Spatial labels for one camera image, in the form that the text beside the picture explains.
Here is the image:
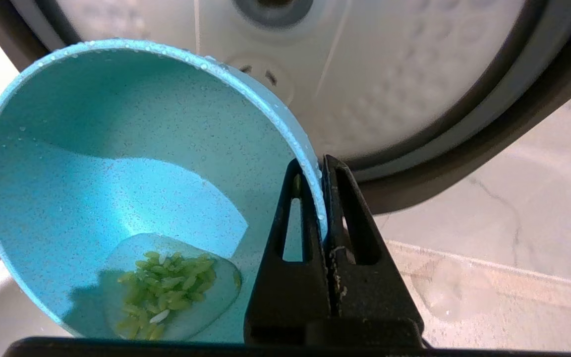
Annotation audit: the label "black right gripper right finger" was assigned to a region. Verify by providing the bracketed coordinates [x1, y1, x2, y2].
[321, 155, 425, 348]

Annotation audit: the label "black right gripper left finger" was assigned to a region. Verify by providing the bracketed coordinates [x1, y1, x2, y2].
[244, 158, 333, 347]

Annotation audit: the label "green rice grains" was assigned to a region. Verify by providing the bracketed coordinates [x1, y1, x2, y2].
[117, 251, 217, 340]

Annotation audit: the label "black rice cooker lid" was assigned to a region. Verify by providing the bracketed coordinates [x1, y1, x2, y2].
[0, 0, 571, 215]

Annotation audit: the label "teal bowl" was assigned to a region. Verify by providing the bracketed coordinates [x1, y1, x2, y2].
[0, 39, 328, 344]

